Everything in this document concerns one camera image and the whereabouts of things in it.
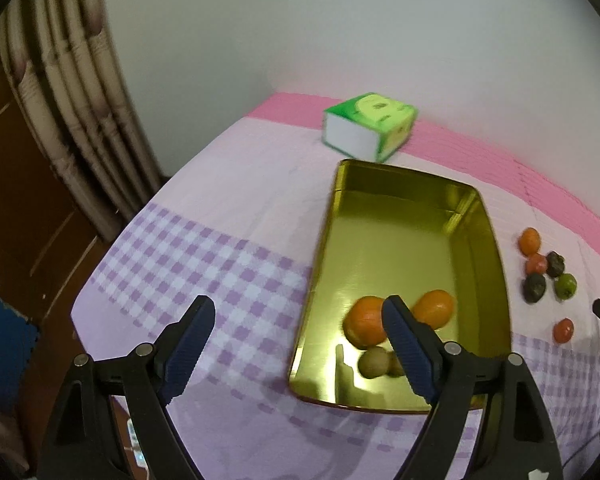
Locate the red tomato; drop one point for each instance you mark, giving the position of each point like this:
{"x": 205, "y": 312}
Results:
{"x": 563, "y": 331}
{"x": 536, "y": 264}

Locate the green tissue pack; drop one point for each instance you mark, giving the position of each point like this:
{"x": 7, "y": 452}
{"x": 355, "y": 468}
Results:
{"x": 369, "y": 127}

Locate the small olive brown fruit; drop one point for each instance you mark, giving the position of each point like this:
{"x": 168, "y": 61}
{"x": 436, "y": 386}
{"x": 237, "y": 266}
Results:
{"x": 374, "y": 362}

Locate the gold toffee tin box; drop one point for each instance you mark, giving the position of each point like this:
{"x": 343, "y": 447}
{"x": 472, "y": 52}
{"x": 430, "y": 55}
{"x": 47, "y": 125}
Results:
{"x": 396, "y": 231}

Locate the green tomato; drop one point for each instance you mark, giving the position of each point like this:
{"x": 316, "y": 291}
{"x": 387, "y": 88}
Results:
{"x": 565, "y": 286}

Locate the yellow orange kumquat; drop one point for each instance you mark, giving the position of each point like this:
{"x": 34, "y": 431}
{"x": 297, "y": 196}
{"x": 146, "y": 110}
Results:
{"x": 435, "y": 308}

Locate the dark fruit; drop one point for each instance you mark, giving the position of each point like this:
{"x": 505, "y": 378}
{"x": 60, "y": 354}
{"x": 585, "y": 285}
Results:
{"x": 555, "y": 265}
{"x": 533, "y": 287}

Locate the blue foam mat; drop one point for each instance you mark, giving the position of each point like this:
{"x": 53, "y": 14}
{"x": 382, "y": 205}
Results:
{"x": 18, "y": 338}

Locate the orange mandarin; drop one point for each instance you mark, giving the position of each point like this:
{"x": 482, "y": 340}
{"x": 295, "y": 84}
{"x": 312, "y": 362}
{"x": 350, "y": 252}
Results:
{"x": 529, "y": 242}
{"x": 362, "y": 325}

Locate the beige patterned curtain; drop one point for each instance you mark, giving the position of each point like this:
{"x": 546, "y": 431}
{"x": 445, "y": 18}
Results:
{"x": 61, "y": 62}

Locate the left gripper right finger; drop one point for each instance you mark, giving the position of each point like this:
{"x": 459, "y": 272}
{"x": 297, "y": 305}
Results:
{"x": 515, "y": 439}

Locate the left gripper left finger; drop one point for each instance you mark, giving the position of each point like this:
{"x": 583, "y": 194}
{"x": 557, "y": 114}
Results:
{"x": 82, "y": 440}

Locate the brown wooden door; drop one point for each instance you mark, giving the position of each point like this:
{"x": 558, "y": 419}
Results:
{"x": 45, "y": 240}

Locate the pink purple checkered tablecloth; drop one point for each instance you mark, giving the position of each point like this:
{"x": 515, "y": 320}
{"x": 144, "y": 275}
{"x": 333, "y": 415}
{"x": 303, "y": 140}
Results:
{"x": 239, "y": 223}

